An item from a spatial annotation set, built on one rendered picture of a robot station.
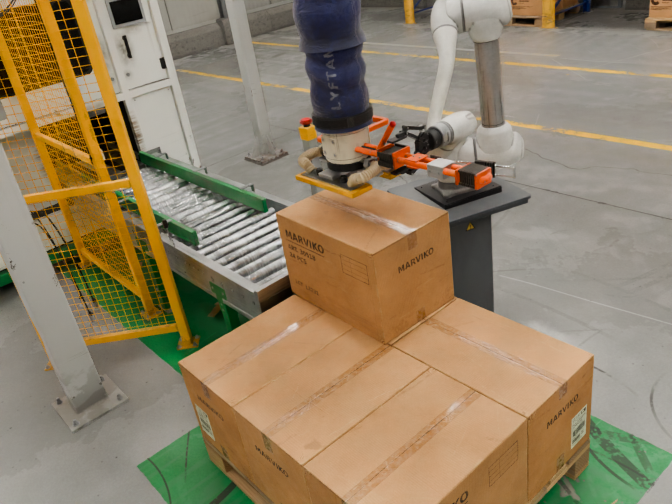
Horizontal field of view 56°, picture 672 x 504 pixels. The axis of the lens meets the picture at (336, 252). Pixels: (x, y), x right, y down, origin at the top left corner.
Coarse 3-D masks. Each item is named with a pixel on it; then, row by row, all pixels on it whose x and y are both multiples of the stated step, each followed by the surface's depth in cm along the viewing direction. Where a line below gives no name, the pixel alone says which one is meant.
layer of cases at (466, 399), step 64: (256, 320) 268; (320, 320) 262; (448, 320) 249; (512, 320) 243; (192, 384) 249; (256, 384) 232; (320, 384) 227; (384, 384) 222; (448, 384) 217; (512, 384) 212; (576, 384) 216; (256, 448) 222; (320, 448) 200; (384, 448) 196; (448, 448) 192; (512, 448) 197; (576, 448) 233
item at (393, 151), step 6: (390, 144) 224; (396, 144) 225; (402, 144) 223; (378, 150) 221; (384, 150) 223; (390, 150) 222; (396, 150) 221; (402, 150) 218; (408, 150) 220; (378, 156) 221; (384, 156) 218; (390, 156) 216; (396, 156) 217; (402, 156) 219; (378, 162) 222; (384, 162) 220; (390, 162) 218; (396, 162) 218; (396, 168) 218
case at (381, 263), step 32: (320, 192) 276; (384, 192) 266; (288, 224) 260; (320, 224) 248; (352, 224) 244; (384, 224) 240; (416, 224) 237; (448, 224) 244; (288, 256) 272; (320, 256) 250; (352, 256) 232; (384, 256) 226; (416, 256) 238; (448, 256) 250; (320, 288) 262; (352, 288) 242; (384, 288) 231; (416, 288) 243; (448, 288) 256; (352, 320) 252; (384, 320) 236; (416, 320) 249
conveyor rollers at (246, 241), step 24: (144, 168) 462; (168, 192) 418; (192, 192) 410; (168, 216) 383; (192, 216) 374; (216, 216) 373; (240, 216) 364; (264, 216) 362; (216, 240) 345; (240, 240) 336; (264, 240) 334; (240, 264) 316; (264, 264) 314
